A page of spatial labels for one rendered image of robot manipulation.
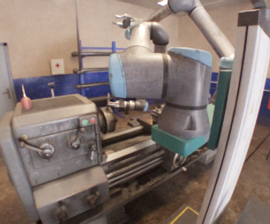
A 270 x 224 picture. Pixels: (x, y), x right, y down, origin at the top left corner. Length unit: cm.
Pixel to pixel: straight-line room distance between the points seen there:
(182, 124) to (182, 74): 15
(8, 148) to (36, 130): 19
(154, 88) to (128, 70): 9
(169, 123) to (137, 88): 16
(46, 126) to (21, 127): 14
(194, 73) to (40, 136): 92
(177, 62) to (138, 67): 12
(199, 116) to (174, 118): 8
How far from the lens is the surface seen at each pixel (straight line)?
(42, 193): 122
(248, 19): 56
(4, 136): 109
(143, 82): 46
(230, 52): 112
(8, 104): 434
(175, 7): 122
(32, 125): 104
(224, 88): 57
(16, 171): 118
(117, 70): 46
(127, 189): 168
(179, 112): 50
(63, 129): 107
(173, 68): 46
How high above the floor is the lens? 162
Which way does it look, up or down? 19 degrees down
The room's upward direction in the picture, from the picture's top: straight up
